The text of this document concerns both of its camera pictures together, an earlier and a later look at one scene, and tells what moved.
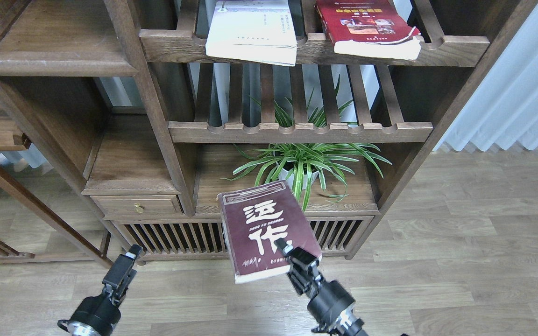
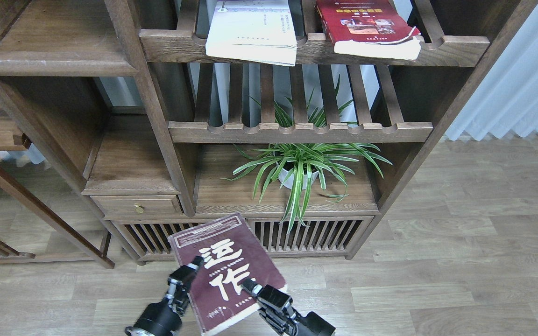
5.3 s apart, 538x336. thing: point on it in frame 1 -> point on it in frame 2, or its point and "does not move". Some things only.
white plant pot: [291, 179] does not move
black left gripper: [97, 316] -> [160, 318]
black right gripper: [332, 303] -> [276, 308]
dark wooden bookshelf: [140, 112] does not move
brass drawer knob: [138, 208] does not move
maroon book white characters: [255, 217] -> [232, 252]
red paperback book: [373, 28] does not move
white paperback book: [259, 31] does not move
